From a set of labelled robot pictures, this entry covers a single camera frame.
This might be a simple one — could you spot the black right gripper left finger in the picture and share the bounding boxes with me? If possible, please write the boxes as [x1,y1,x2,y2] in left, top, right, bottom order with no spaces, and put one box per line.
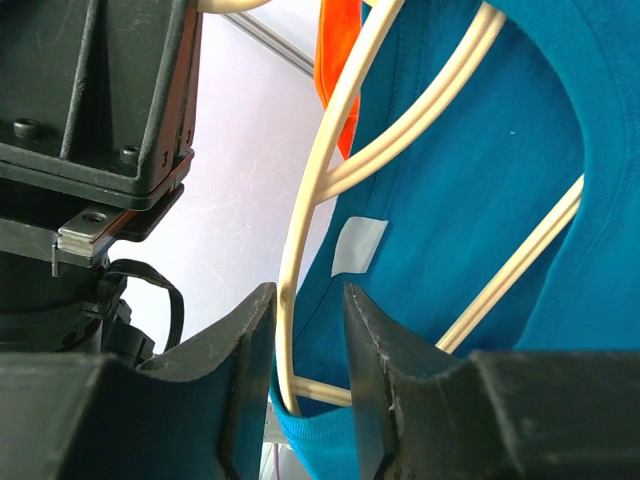
[1,283,275,479]

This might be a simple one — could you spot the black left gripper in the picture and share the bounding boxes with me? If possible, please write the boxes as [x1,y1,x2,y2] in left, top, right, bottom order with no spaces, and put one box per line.
[1,1,202,267]

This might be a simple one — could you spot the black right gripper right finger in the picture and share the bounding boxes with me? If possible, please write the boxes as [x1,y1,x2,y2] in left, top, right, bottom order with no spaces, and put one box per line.
[343,284,639,479]

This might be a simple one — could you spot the cream wooden hanger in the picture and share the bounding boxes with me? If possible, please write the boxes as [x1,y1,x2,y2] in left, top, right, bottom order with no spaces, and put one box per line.
[192,0,586,416]

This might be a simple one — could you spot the teal blue t shirt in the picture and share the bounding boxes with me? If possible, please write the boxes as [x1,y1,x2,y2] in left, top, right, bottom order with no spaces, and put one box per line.
[272,1,639,479]

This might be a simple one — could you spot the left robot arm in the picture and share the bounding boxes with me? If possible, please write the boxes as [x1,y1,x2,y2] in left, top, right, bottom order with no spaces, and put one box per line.
[1,1,202,364]

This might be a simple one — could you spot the orange red t shirt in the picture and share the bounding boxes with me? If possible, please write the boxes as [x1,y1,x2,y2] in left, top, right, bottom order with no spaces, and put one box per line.
[313,0,364,160]

